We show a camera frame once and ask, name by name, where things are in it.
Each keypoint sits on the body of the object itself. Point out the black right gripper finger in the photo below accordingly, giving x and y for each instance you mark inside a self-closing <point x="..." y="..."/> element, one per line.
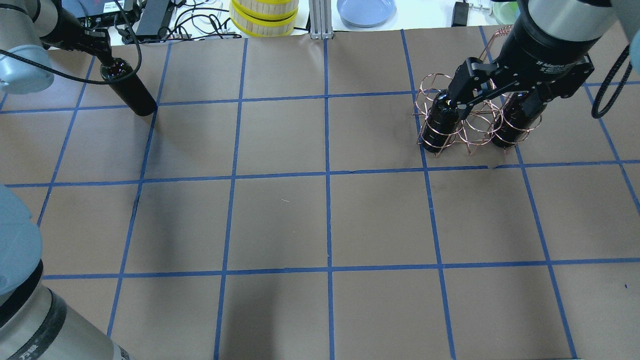
<point x="535" y="103"/>
<point x="474" y="81"/>

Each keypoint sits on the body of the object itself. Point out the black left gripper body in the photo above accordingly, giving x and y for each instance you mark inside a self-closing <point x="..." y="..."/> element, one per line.
<point x="71" y="34"/>

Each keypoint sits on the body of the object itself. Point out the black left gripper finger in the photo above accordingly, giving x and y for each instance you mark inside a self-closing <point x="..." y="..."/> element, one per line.
<point x="100" y="43"/>

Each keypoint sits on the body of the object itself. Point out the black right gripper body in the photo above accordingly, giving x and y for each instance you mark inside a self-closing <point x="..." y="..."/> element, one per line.
<point x="531" y="49"/>

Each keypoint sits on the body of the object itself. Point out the dark wine bottle carried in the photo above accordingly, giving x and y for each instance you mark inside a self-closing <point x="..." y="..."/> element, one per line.
<point x="128" y="86"/>

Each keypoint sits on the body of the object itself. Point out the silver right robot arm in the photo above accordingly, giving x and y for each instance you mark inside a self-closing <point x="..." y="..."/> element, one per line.
<point x="587" y="17"/>

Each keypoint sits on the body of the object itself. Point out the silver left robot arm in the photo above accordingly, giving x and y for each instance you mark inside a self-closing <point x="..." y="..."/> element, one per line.
<point x="25" y="27"/>

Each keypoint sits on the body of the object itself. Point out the dark wine bottle right slot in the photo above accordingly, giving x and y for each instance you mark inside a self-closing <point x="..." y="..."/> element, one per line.
<point x="510" y="128"/>

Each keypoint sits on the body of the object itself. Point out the dark wine bottle slot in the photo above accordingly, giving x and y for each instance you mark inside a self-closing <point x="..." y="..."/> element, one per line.
<point x="510" y="128"/>
<point x="442" y="122"/>

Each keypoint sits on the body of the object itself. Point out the dark wine bottle left slot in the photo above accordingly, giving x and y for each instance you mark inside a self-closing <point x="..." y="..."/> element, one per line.
<point x="442" y="122"/>

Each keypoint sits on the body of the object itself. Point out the green bowl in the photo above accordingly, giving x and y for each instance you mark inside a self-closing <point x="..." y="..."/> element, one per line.
<point x="505" y="12"/>

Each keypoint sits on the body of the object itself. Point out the black power adapter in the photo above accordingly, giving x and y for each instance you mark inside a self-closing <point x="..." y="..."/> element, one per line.
<point x="460" y="14"/>

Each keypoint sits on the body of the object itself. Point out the blue plate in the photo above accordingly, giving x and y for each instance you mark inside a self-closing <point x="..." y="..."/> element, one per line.
<point x="365" y="13"/>

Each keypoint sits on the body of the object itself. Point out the yellow bamboo steamer stack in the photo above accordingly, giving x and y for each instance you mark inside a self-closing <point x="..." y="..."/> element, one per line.
<point x="264" y="18"/>

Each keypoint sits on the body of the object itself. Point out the copper wire wine basket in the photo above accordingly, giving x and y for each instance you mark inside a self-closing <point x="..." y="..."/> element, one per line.
<point x="475" y="130"/>

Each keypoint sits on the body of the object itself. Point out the aluminium frame post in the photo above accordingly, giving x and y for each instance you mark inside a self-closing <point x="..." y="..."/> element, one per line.
<point x="320" y="17"/>

